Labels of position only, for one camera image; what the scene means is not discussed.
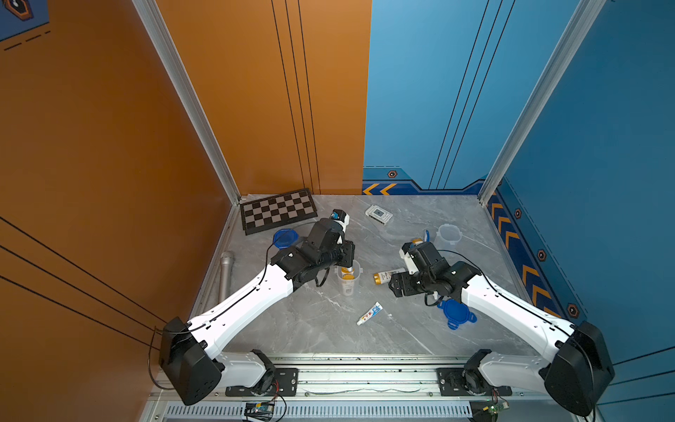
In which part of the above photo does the green circuit board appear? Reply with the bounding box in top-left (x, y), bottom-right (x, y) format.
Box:
top-left (469, 402), bottom-right (510, 422)
top-left (243, 402), bottom-right (275, 422)

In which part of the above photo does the left green circuit board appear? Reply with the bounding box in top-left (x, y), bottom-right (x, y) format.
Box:
top-left (243, 402), bottom-right (275, 422)

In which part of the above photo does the white lotion bottle horizontal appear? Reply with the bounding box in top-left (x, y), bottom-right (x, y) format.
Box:
top-left (374, 268), bottom-right (407, 286)

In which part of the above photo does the right green circuit board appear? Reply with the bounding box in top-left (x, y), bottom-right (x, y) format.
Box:
top-left (469, 402), bottom-right (510, 422)

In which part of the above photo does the aluminium rail frame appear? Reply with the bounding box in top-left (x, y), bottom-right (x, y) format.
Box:
top-left (140, 353), bottom-right (578, 421)

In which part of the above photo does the black white checkerboard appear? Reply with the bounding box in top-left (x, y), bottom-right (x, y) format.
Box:
top-left (240, 188), bottom-right (317, 236)

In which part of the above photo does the clear plastic cup front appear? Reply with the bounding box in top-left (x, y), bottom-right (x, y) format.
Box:
top-left (271, 229), bottom-right (301, 251)

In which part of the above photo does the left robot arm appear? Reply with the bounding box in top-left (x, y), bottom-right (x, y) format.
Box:
top-left (158, 209), bottom-right (355, 406)

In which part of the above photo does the silver metal cylinder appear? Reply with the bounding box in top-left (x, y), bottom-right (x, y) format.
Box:
top-left (218, 251), bottom-right (235, 302)

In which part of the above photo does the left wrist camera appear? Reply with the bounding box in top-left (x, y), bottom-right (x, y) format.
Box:
top-left (330, 209), bottom-right (350, 231)

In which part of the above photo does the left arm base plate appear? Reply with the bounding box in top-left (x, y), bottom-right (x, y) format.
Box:
top-left (225, 367), bottom-right (299, 398)

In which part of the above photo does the toothpaste tube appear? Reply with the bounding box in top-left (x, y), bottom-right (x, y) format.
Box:
top-left (357, 302), bottom-right (383, 326)

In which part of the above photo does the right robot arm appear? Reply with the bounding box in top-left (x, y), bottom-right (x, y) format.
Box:
top-left (388, 242), bottom-right (615, 417)

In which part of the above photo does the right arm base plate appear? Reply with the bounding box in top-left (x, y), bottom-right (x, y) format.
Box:
top-left (436, 367), bottom-right (513, 397)

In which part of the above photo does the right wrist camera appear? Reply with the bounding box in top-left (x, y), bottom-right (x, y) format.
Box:
top-left (399, 249), bottom-right (419, 275)

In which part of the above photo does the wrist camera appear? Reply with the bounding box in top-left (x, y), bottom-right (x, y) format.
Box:
top-left (330, 209), bottom-right (350, 231)
top-left (399, 249), bottom-right (419, 275)

